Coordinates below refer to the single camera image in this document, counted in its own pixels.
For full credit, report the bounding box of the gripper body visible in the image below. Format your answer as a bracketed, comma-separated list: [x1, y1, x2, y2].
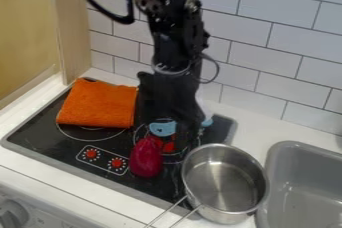
[134, 70, 208, 130]

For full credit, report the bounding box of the toy sink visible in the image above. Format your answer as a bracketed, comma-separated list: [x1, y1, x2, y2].
[255, 140, 342, 228]

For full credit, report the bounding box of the toy stove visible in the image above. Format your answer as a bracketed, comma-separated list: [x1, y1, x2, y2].
[0, 76, 240, 220]

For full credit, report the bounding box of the silver pot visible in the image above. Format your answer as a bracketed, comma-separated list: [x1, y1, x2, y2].
[141, 142, 272, 228]

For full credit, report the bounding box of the orange cloth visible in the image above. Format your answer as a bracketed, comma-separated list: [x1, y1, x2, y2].
[54, 77, 141, 130]

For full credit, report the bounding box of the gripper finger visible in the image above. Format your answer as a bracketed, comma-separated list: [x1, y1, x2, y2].
[176, 125, 204, 153]

